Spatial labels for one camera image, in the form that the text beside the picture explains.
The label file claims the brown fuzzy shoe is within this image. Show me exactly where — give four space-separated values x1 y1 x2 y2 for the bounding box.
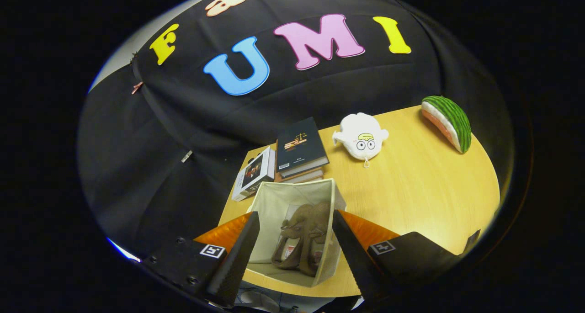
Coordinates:
272 205 316 270
297 202 332 277

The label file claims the white cover book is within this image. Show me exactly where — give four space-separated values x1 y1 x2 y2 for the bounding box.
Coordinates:
232 146 276 202

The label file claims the grey fabric storage box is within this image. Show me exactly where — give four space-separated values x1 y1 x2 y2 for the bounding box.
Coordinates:
247 178 346 287

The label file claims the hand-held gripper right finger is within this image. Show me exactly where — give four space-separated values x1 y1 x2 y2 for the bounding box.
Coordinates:
332 209 460 302

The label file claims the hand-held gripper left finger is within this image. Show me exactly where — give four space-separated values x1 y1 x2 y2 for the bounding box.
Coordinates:
142 212 260 307

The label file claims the watermelon slice plush toy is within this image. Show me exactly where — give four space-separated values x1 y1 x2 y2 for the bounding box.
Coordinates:
421 96 472 154

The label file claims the white cartoon-face plush toy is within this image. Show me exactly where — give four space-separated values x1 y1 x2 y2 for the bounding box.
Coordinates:
332 113 389 168

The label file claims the brown hardcover book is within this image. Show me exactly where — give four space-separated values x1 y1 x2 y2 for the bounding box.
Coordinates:
276 174 324 185
275 166 326 180

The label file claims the dark hardcover book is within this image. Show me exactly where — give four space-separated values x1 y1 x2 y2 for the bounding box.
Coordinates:
276 117 330 177

